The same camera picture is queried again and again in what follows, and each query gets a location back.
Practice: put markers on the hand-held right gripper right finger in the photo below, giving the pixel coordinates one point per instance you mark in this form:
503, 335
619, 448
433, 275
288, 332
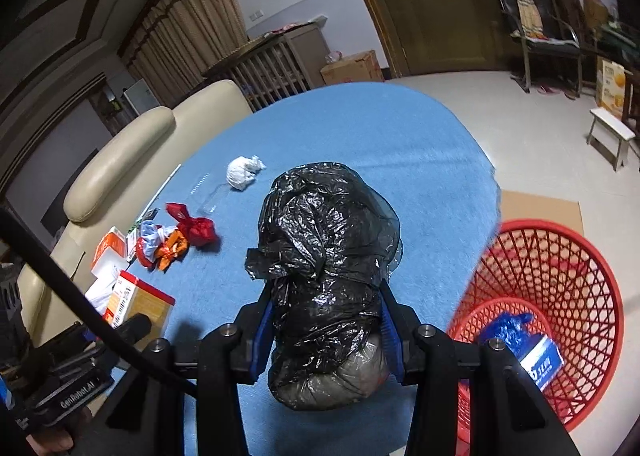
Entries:
392, 338

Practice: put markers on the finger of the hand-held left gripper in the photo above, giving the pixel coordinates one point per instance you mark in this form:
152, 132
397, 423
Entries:
135, 326

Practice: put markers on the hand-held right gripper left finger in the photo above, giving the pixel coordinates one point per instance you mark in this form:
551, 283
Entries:
262, 338

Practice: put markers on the red yellow cardboard box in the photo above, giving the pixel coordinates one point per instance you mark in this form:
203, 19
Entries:
145, 303

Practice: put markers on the orange wrapper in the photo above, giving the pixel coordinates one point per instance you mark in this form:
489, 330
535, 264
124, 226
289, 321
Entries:
172, 248

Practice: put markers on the light blue wrapper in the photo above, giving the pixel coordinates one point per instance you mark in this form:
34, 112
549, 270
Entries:
149, 236

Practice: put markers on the black plastic garbage bag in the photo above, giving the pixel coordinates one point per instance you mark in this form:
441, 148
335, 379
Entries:
320, 246

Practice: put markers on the red plastic bag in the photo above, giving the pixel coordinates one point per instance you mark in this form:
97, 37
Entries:
200, 231

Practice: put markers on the clear plastic container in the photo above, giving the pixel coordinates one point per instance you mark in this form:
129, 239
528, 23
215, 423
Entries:
212, 198

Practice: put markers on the red plastic mesh basket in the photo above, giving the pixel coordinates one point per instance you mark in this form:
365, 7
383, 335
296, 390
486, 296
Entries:
550, 261

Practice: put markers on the person's left hand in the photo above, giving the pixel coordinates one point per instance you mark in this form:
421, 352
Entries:
50, 441

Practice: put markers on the white tissue paper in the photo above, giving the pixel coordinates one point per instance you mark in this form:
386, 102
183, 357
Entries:
102, 281

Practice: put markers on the white labelled packet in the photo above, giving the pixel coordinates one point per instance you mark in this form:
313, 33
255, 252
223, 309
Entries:
131, 246

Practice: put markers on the orange tissue pack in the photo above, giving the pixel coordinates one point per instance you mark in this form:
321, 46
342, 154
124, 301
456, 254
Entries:
107, 246

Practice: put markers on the dark snack packet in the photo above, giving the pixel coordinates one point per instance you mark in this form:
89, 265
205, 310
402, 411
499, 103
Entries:
150, 214

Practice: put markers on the blue plastic bag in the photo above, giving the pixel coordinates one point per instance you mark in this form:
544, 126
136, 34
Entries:
505, 331

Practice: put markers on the white straw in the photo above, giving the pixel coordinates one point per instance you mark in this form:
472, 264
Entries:
167, 183

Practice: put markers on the blue and white packet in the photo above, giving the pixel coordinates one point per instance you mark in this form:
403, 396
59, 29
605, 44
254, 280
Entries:
542, 361

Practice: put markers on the beige leather sofa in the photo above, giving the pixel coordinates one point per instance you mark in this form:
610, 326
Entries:
115, 161

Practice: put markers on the flat cardboard sheet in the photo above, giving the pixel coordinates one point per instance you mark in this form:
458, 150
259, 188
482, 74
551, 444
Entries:
540, 208

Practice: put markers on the white panel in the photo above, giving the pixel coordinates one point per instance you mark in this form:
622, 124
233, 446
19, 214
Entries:
142, 96

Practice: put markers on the wooden crib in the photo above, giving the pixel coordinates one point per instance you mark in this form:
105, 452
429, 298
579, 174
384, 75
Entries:
270, 71

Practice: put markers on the clear plastic bag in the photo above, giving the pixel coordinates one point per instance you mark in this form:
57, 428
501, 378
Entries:
333, 56

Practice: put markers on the pink slipper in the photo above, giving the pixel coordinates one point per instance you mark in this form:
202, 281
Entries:
549, 90

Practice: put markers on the small white stool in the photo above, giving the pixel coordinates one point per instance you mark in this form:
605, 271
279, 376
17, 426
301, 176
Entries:
607, 123

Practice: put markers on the beige curtains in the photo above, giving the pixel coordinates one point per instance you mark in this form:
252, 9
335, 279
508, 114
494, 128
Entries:
190, 26

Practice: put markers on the wooden double door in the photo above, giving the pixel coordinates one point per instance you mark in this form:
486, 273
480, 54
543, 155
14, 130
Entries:
440, 26

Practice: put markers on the yellow carton box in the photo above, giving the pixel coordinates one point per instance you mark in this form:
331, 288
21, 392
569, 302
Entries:
610, 88

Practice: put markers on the black metal chair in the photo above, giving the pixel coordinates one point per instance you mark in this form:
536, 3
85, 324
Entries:
550, 43

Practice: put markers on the striped scarf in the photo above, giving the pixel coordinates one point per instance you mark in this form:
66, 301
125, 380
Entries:
530, 11

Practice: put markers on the open brown cardboard box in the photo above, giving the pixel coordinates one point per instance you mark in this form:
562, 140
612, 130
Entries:
595, 11

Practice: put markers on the white wall socket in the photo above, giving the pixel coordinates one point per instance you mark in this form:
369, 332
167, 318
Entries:
256, 14

